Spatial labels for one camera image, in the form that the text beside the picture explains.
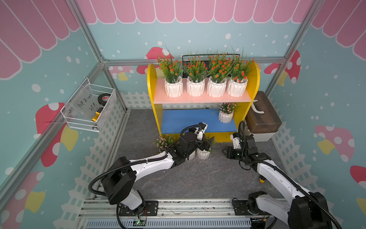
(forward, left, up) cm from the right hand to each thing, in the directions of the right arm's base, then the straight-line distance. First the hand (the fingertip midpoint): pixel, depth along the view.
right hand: (223, 150), depth 85 cm
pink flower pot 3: (-1, +12, -3) cm, 13 cm away
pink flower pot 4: (+15, -1, +17) cm, 22 cm away
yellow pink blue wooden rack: (+24, +31, +5) cm, 40 cm away
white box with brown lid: (+18, -27, +6) cm, 33 cm away
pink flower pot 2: (-1, +19, -5) cm, 20 cm away
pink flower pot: (+3, +35, +6) cm, 36 cm away
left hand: (+4, +11, +11) cm, 16 cm away
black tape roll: (+20, +69, +25) cm, 76 cm away
